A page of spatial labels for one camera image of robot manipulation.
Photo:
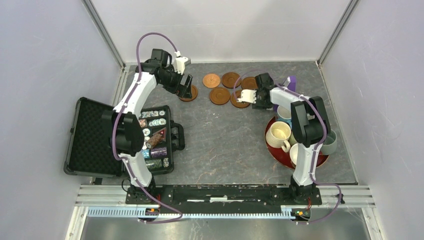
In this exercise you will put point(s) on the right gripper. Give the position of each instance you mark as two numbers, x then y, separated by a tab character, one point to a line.
256	104

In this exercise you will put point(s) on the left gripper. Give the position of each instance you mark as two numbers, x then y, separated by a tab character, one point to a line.
182	91

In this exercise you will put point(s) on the brown wooden coaster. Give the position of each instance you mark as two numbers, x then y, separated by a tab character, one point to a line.
235	103
230	80
194	93
249	83
219	95

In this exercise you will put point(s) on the blue white cup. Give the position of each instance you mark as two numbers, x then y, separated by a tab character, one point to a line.
284	115

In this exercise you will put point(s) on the woven rattan coaster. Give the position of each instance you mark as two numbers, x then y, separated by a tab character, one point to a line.
211	80

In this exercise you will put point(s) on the cream ribbed mug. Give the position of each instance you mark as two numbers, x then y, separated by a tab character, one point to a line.
277	136

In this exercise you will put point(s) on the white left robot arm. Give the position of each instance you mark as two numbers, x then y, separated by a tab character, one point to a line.
121	125

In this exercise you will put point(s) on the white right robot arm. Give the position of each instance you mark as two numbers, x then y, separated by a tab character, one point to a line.
309	116

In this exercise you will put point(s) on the purple plastic object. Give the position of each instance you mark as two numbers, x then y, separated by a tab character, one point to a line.
291	82

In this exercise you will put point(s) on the all in triangle card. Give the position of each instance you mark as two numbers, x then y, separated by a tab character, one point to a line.
160	135

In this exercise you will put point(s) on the red round tray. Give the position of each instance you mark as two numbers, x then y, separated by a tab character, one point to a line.
284	158

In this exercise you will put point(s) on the brown poker chip stack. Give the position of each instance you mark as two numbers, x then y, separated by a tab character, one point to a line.
151	143

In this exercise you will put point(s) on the grey ribbed mug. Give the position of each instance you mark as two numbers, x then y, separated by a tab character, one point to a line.
330	144

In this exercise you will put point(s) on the black poker chip case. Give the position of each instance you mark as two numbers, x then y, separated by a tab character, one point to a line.
89	153

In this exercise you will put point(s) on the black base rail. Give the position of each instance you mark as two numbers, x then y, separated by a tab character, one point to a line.
223	198

